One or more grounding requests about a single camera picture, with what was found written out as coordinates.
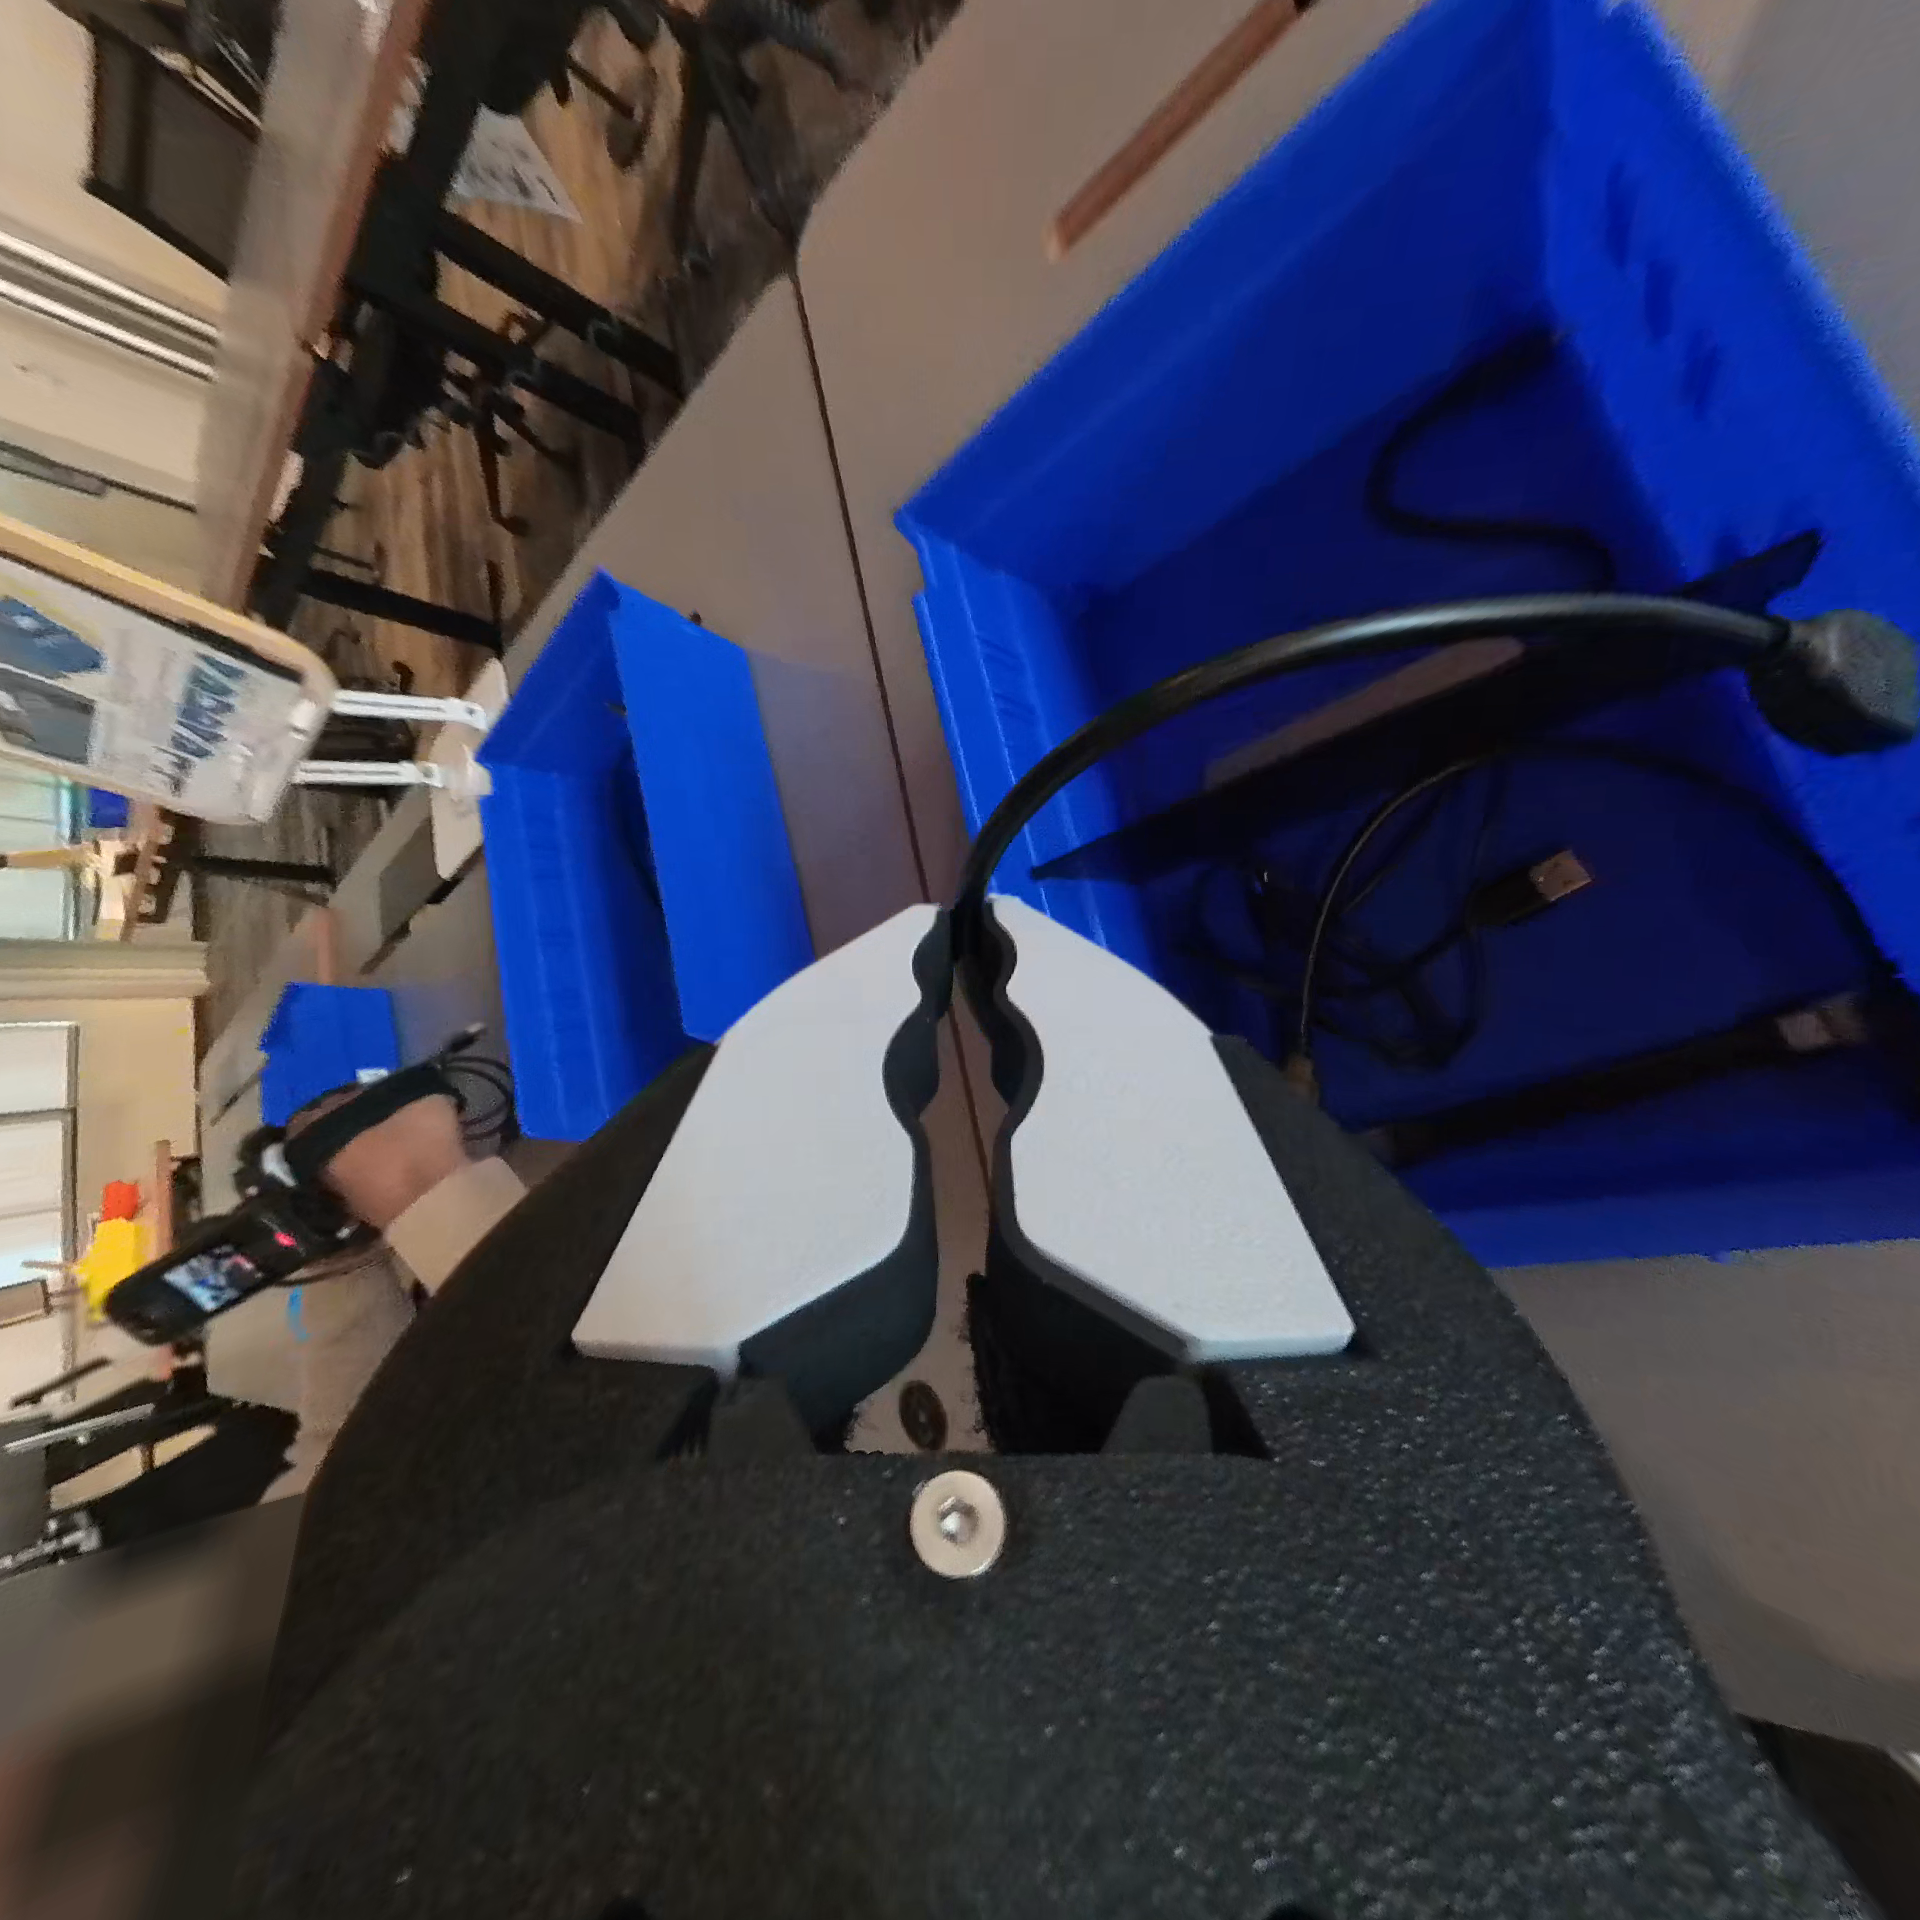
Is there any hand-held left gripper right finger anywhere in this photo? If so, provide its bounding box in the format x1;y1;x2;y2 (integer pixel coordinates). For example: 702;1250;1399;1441
984;894;1362;1374

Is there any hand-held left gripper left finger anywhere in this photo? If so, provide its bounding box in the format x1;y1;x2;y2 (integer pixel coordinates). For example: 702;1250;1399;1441
571;899;962;1388

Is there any black usb hub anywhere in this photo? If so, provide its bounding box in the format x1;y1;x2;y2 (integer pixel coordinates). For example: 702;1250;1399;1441
1036;534;1833;887

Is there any black usb hub cable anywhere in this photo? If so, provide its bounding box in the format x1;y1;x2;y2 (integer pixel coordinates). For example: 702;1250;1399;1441
947;593;1920;961

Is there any blue plastic bin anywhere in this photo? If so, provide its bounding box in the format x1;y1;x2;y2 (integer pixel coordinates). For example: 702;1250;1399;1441
894;0;1920;1267
256;982;410;1136
475;569;819;1141

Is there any instruction sheet on stand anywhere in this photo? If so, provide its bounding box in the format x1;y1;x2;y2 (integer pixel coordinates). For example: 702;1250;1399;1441
0;510;506;842

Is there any wooden office desk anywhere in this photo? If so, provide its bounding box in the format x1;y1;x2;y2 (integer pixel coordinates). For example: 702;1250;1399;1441
197;0;452;601

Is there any black office chair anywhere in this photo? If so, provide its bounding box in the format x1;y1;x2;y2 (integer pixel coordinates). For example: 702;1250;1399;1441
436;0;872;391

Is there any thin black cable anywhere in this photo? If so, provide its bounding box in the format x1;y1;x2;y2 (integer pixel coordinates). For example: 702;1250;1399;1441
1367;324;1645;577

